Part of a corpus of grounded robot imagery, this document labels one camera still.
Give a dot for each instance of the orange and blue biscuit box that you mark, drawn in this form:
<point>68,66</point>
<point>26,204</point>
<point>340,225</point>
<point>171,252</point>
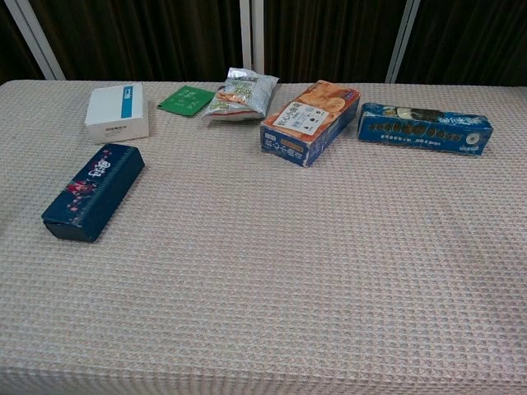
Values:
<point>304,123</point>

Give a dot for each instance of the white box with blue stripe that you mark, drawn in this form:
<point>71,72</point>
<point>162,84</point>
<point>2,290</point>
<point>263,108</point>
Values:
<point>117,111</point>

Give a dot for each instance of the pink waffle tablecloth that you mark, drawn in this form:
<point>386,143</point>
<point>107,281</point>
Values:
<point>288,267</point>

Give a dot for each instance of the silver snack bag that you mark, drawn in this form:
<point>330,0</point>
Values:
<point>243,96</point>

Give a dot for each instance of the green flat packet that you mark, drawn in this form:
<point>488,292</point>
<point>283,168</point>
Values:
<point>185,100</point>

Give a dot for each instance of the blue cookie package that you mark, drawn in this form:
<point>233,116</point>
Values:
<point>424,131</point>

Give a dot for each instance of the dark brown curtain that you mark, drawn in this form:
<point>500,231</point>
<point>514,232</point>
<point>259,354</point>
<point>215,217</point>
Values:
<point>473,41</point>
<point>12,49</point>
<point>329,37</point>
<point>144,37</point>

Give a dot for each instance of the white metal frame post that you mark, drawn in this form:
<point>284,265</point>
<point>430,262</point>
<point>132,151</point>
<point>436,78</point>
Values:
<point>258,37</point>
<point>245,37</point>
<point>35,41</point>
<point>402,41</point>

